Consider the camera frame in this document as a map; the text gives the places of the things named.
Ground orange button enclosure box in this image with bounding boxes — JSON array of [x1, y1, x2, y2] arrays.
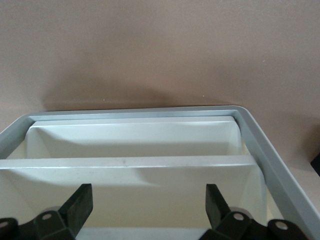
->
[[309, 151, 320, 174]]

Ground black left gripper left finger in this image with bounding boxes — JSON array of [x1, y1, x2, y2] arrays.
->
[[0, 183, 94, 240]]

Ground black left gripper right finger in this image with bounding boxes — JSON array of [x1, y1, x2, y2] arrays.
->
[[199, 183, 307, 240]]

